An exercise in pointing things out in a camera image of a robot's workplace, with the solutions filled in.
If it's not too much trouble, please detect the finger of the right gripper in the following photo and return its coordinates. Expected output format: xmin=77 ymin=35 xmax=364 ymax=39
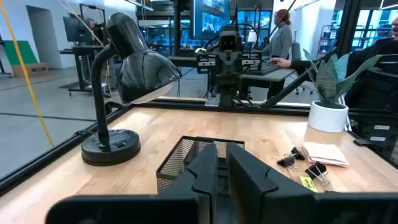
xmin=216 ymin=52 xmax=230 ymax=85
xmin=230 ymin=52 xmax=243 ymax=85

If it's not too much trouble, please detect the black binder clip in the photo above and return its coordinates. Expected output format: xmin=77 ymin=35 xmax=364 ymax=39
xmin=290 ymin=146 xmax=306 ymax=161
xmin=304 ymin=162 xmax=331 ymax=187
xmin=276 ymin=152 xmax=300 ymax=172

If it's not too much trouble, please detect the black standing desk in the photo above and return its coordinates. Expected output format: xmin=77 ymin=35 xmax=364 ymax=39
xmin=58 ymin=45 xmax=105 ymax=96

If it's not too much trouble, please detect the black keyboard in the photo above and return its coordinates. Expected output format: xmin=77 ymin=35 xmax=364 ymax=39
xmin=245 ymin=61 xmax=282 ymax=77

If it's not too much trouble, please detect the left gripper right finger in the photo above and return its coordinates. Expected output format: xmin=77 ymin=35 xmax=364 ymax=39
xmin=226 ymin=142 xmax=315 ymax=224

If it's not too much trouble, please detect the teal cloth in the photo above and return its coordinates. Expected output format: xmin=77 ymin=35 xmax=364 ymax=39
xmin=303 ymin=49 xmax=384 ymax=134

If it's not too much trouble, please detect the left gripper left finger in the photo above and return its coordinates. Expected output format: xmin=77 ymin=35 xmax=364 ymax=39
xmin=157 ymin=142 xmax=218 ymax=224

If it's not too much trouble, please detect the cardboard box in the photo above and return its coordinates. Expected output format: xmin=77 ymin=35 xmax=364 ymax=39
xmin=11 ymin=62 xmax=50 ymax=78

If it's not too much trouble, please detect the black table frame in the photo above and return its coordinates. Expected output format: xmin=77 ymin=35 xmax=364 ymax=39
xmin=0 ymin=96 xmax=398 ymax=197

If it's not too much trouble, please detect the person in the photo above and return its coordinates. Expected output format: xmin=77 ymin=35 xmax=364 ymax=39
xmin=83 ymin=17 xmax=97 ymax=32
xmin=262 ymin=8 xmax=294 ymax=100
xmin=269 ymin=17 xmax=398 ymax=110

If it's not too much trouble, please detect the small yellow label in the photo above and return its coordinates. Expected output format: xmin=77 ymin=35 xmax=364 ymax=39
xmin=299 ymin=175 xmax=319 ymax=194

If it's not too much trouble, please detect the black mesh desk organizer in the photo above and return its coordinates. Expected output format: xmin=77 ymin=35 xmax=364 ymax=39
xmin=155 ymin=135 xmax=246 ymax=197

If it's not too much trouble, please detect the yellow hanging cable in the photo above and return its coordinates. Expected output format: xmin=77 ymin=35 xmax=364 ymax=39
xmin=0 ymin=0 xmax=55 ymax=147

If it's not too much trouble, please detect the pink sticky note pad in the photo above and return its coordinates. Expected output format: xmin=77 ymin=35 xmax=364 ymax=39
xmin=301 ymin=141 xmax=348 ymax=164
xmin=306 ymin=157 xmax=350 ymax=169

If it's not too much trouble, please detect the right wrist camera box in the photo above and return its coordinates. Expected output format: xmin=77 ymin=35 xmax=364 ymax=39
xmin=219 ymin=24 xmax=243 ymax=52

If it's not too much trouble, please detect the dark computer monitor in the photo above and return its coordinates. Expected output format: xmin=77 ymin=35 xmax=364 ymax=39
xmin=63 ymin=16 xmax=94 ymax=44

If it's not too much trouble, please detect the grey office chair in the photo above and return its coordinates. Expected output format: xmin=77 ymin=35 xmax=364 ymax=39
xmin=290 ymin=42 xmax=315 ymax=96

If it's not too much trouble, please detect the green board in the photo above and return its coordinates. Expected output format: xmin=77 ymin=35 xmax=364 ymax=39
xmin=2 ymin=40 xmax=39 ymax=66

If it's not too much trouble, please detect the grey desk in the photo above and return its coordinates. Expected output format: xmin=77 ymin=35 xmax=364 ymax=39
xmin=241 ymin=67 xmax=297 ymax=100

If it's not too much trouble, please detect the black desk lamp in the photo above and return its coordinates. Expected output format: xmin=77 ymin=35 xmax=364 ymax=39
xmin=80 ymin=11 xmax=183 ymax=167

